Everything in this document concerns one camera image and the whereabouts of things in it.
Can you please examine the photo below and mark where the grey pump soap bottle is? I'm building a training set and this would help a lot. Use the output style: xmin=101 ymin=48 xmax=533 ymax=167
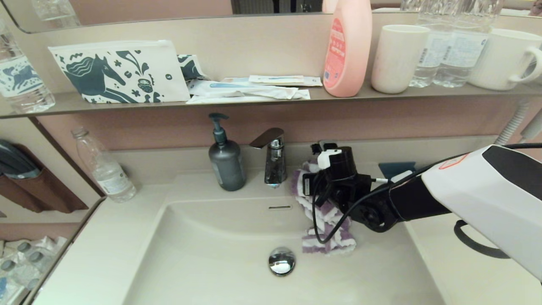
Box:
xmin=208 ymin=113 xmax=246 ymax=192

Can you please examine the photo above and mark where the black hair dryer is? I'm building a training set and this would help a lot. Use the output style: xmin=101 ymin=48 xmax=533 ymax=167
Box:
xmin=0 ymin=139 xmax=43 ymax=179

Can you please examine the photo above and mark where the small white horse print pouch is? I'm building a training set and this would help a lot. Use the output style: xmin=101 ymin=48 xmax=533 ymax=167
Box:
xmin=177 ymin=54 xmax=208 ymax=82

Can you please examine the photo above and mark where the brown fabric bag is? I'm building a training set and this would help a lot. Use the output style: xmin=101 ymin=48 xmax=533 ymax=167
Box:
xmin=0 ymin=143 xmax=90 ymax=214

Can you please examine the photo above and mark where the slim packet with blue stripe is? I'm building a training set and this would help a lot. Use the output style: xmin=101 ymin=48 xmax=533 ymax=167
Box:
xmin=248 ymin=75 xmax=305 ymax=84

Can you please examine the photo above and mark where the chrome sink drain stopper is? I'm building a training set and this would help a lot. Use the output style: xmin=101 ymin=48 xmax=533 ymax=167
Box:
xmin=268 ymin=247 xmax=296 ymax=277

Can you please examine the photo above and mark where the shrink wrapped water bottle pack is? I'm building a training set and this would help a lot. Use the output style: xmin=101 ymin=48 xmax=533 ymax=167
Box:
xmin=0 ymin=236 xmax=69 ymax=305

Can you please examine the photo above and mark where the white ribbed handleless cup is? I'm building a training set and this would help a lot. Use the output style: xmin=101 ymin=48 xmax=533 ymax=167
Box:
xmin=371 ymin=25 xmax=431 ymax=94

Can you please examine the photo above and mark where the chrome faucet spout body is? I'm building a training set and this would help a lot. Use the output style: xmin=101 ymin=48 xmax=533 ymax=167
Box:
xmin=264 ymin=146 xmax=288 ymax=189

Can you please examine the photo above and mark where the grey hair dryer handset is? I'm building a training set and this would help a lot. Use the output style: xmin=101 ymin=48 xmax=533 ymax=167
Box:
xmin=520 ymin=121 xmax=542 ymax=143

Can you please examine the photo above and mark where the white toothbrush packet blue print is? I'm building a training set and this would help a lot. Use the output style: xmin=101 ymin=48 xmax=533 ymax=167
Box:
xmin=187 ymin=79 xmax=300 ymax=101

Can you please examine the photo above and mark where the dark blue tray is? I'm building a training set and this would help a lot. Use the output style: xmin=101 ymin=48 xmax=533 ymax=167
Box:
xmin=378 ymin=161 xmax=418 ymax=180

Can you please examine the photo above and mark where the clear nearly empty plastic bottle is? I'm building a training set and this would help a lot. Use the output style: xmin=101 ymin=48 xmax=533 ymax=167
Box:
xmin=71 ymin=127 xmax=137 ymax=202

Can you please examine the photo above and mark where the purple white striped towel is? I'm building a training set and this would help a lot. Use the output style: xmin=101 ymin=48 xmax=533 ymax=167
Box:
xmin=290 ymin=160 xmax=357 ymax=256

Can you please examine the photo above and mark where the pink lotion bottle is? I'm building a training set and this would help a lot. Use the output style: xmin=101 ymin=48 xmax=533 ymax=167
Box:
xmin=323 ymin=0 xmax=373 ymax=98

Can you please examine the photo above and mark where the large white horse print pouch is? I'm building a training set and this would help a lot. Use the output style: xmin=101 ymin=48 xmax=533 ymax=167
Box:
xmin=48 ymin=40 xmax=191 ymax=104

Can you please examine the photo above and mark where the clear labelled water bottle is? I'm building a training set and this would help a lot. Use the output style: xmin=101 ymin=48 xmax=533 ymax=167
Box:
xmin=433 ymin=0 xmax=504 ymax=88
xmin=409 ymin=0 xmax=453 ymax=88

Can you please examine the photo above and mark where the grey wall shelf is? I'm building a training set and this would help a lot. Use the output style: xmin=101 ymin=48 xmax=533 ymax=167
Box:
xmin=0 ymin=80 xmax=542 ymax=119

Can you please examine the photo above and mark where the long plain white packet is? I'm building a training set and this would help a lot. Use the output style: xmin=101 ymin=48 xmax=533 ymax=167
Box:
xmin=185 ymin=89 xmax=311 ymax=105

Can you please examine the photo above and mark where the white ribbed mug with handle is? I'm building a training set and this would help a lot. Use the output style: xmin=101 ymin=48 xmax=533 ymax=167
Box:
xmin=468 ymin=28 xmax=542 ymax=91

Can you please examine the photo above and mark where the white coiled hose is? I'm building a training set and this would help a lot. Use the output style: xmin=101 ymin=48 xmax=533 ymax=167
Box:
xmin=493 ymin=102 xmax=532 ymax=147

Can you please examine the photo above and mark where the water bottle blue horse label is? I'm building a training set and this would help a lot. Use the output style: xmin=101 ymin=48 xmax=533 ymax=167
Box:
xmin=0 ymin=22 xmax=56 ymax=114

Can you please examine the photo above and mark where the beige ceramic sink basin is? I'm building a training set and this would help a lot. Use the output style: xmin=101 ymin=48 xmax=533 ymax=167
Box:
xmin=123 ymin=163 xmax=447 ymax=305

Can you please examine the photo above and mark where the wide flat white packet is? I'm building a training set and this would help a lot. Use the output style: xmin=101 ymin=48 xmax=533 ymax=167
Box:
xmin=221 ymin=77 xmax=324 ymax=87

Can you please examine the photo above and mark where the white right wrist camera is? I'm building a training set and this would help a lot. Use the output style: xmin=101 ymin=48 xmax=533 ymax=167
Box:
xmin=310 ymin=142 xmax=339 ymax=170

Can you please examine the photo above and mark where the chrome faucet lever handle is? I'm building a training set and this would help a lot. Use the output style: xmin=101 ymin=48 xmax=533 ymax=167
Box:
xmin=249 ymin=128 xmax=285 ymax=150

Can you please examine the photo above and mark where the wall mirror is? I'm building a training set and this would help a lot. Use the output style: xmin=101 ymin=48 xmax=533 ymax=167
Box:
xmin=0 ymin=0 xmax=542 ymax=34

